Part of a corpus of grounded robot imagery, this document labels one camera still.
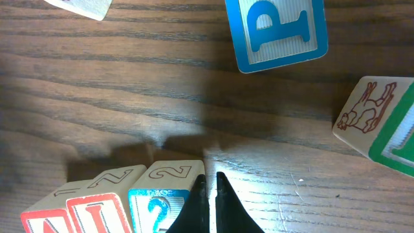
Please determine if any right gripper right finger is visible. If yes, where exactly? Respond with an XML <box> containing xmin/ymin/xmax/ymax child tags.
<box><xmin>215</xmin><ymin>172</ymin><xmax>264</xmax><ymax>233</ymax></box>

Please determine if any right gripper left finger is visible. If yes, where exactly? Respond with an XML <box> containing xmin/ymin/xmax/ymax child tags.
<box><xmin>166</xmin><ymin>174</ymin><xmax>210</xmax><ymax>233</ymax></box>

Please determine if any blue 2 block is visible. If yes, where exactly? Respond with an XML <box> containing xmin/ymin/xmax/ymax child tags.
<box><xmin>128</xmin><ymin>160</ymin><xmax>205</xmax><ymax>233</ymax></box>

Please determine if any red I block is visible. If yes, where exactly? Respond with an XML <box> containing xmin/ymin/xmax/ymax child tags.
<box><xmin>66</xmin><ymin>165</ymin><xmax>147</xmax><ymax>233</ymax></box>

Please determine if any red A block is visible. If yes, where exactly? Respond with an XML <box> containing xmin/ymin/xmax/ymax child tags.
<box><xmin>21</xmin><ymin>180</ymin><xmax>89</xmax><ymax>233</ymax></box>

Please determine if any green B block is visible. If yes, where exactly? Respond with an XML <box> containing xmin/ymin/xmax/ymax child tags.
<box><xmin>332</xmin><ymin>76</ymin><xmax>413</xmax><ymax>177</ymax></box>

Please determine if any blue P block centre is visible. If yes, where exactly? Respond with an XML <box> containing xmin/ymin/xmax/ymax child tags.
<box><xmin>225</xmin><ymin>0</ymin><xmax>329</xmax><ymax>74</ymax></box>

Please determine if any yellow block centre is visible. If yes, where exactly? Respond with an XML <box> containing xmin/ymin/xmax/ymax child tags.
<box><xmin>45</xmin><ymin>0</ymin><xmax>113</xmax><ymax>21</ymax></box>

